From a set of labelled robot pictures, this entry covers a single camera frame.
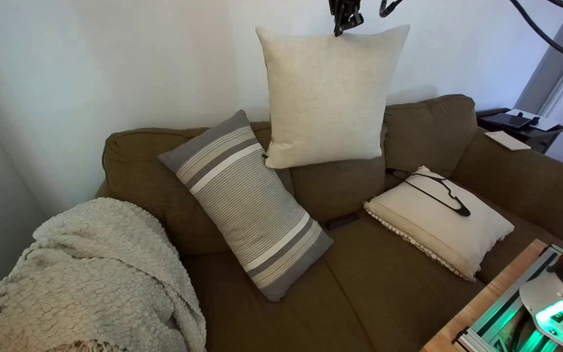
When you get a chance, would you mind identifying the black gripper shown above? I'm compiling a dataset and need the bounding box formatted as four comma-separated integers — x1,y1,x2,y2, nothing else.
326,0,367,40

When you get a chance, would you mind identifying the grey striped pillow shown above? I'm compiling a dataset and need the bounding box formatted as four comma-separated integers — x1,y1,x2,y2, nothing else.
156,108,334,304

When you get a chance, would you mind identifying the white paper sheet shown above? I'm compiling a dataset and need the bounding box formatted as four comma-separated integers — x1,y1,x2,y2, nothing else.
484,130,533,153

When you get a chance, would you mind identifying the dark side table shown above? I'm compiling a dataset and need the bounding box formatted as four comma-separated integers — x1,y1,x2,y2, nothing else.
474,106,563,157

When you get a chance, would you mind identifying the white fringed pillow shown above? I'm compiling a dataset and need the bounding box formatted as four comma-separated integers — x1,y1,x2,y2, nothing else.
361,165,516,284

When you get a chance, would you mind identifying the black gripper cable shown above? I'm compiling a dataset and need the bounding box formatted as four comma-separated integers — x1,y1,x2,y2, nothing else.
377,0,563,69

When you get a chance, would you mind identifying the plain white pillow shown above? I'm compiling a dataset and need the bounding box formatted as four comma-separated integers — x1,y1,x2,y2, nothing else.
256,24,412,173

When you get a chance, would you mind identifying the brown fabric sofa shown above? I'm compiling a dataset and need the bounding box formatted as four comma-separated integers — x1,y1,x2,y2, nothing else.
95,94,563,352

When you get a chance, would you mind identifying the cream knitted blanket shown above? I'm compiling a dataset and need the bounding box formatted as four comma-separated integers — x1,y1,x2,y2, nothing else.
0,196,209,352

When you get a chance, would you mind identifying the wooden side cart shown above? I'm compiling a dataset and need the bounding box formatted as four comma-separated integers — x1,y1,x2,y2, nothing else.
455,243,563,352

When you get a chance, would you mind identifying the black plastic clothes hanger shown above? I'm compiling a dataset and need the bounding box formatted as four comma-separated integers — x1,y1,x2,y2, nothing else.
402,173,473,220

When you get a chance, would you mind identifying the wooden mounting board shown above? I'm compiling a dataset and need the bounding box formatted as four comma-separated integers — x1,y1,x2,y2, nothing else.
420,237,551,352

